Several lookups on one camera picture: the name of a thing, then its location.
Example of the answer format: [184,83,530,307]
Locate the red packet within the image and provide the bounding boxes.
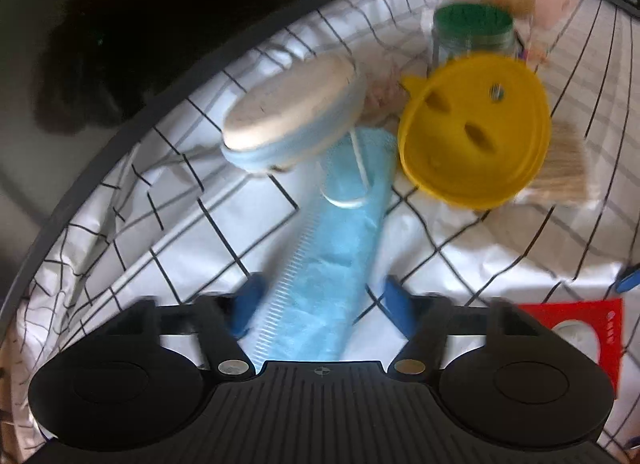
[517,298,626,400]

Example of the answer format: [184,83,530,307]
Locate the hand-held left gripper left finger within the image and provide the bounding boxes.
[98,272,267,376]

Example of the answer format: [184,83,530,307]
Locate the blue face mask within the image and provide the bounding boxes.
[252,126,396,362]

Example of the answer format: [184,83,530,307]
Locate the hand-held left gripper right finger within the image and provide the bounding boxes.
[382,275,546,376]

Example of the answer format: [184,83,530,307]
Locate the white grid tablecloth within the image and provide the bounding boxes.
[0,0,640,464]

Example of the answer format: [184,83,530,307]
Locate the yellow plastic funnel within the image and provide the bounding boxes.
[397,54,553,209]

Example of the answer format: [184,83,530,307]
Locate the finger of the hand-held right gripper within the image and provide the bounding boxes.
[615,264,640,295]

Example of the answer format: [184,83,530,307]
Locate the green lid jar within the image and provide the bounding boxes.
[431,2,518,67]

